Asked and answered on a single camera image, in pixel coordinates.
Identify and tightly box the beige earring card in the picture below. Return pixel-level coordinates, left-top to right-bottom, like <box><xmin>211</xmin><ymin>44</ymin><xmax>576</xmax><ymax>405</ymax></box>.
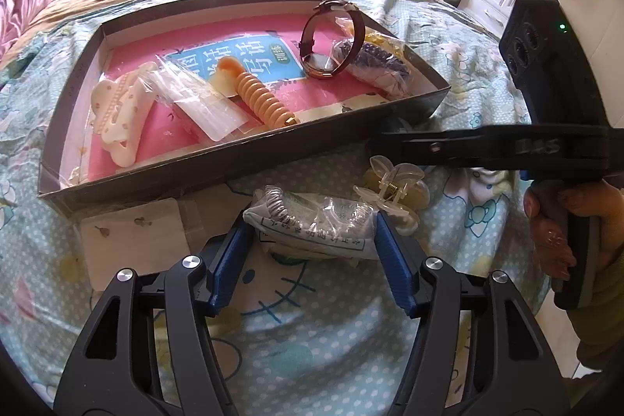
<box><xmin>78</xmin><ymin>198</ymin><xmax>190</xmax><ymax>291</ymax></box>

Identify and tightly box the shallow cardboard box tray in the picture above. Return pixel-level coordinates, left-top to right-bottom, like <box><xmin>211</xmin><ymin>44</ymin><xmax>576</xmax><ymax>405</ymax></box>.
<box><xmin>38</xmin><ymin>0</ymin><xmax>450</xmax><ymax>215</ymax></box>

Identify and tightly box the cream hair claw clip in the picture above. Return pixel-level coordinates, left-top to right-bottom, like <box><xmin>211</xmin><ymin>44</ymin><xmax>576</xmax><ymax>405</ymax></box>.
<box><xmin>91</xmin><ymin>61</ymin><xmax>158</xmax><ymax>168</ymax></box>

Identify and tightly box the bag of dark beads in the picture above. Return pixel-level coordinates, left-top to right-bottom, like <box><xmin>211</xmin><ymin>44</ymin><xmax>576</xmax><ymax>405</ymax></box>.
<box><xmin>346</xmin><ymin>42</ymin><xmax>413</xmax><ymax>99</ymax></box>

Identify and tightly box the bag with silver chain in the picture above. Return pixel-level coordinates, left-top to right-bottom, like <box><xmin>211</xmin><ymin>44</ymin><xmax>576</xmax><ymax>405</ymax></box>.
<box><xmin>243</xmin><ymin>185</ymin><xmax>378</xmax><ymax>264</ymax></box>

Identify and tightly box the clear pearl hair clip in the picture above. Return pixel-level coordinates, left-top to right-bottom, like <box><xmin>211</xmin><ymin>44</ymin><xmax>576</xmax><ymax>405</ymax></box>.
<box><xmin>353</xmin><ymin>155</ymin><xmax>431</xmax><ymax>237</ymax></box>

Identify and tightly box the pink quilt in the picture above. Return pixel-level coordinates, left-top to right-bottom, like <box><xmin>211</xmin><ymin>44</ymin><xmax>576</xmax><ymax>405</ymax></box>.
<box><xmin>0</xmin><ymin>0</ymin><xmax>52</xmax><ymax>56</ymax></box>

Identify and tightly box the bag of yellow rings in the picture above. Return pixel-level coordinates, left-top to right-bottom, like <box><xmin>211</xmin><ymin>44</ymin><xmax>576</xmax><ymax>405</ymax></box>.
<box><xmin>335</xmin><ymin>17</ymin><xmax>404</xmax><ymax>57</ymax></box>

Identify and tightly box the orange spiral hair tie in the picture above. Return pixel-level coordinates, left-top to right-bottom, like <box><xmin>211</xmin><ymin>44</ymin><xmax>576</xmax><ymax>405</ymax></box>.
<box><xmin>208</xmin><ymin>56</ymin><xmax>301</xmax><ymax>131</ymax></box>

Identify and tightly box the brown leather wristwatch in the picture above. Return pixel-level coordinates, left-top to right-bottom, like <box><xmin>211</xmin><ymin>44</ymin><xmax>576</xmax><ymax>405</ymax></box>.
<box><xmin>298</xmin><ymin>0</ymin><xmax>366</xmax><ymax>80</ymax></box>

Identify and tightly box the clear plastic packet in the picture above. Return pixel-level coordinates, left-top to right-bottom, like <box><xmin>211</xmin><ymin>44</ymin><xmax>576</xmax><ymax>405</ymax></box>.
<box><xmin>145</xmin><ymin>56</ymin><xmax>250</xmax><ymax>142</ymax></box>

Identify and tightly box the right hand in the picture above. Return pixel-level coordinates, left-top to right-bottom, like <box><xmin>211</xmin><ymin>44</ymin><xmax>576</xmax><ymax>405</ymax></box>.
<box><xmin>523</xmin><ymin>181</ymin><xmax>623</xmax><ymax>280</ymax></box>

